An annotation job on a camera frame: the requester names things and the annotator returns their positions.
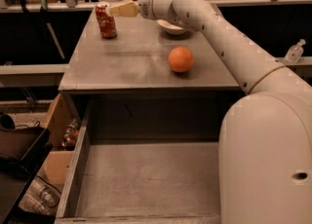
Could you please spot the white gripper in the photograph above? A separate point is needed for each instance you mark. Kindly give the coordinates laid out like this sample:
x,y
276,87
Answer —
x,y
144,6

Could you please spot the red coke can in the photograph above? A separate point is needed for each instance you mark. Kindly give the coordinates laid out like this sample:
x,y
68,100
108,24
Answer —
x,y
106,23

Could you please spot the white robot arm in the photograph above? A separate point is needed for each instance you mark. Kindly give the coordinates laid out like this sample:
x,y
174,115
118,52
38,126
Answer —
x,y
265,141

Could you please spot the open grey top drawer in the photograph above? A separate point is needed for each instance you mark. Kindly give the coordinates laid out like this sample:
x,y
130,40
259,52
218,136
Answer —
x,y
144,161

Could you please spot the white ceramic bowl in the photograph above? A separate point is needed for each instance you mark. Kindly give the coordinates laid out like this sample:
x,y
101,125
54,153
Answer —
x,y
171,29

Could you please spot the orange fruit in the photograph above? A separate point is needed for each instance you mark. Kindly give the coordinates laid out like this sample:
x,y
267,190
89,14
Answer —
x,y
180,59

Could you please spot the grey cabinet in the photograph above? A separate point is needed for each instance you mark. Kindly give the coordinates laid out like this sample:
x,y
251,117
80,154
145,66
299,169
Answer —
x,y
135,92

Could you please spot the crushed cans pile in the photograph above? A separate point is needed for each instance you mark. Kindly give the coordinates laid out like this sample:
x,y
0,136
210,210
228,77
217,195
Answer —
x,y
70,135

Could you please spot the clear glass bottle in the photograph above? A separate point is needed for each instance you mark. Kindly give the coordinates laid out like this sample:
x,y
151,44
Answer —
x,y
295,52

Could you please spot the black bin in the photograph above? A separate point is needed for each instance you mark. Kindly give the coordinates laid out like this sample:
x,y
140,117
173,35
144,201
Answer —
x,y
22,152

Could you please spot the cardboard box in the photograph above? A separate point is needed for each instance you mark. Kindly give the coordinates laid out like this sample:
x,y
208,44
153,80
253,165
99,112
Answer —
x,y
58,161

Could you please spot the clear plastic bottles bag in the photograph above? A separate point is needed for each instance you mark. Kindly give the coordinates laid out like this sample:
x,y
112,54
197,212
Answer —
x,y
40,198

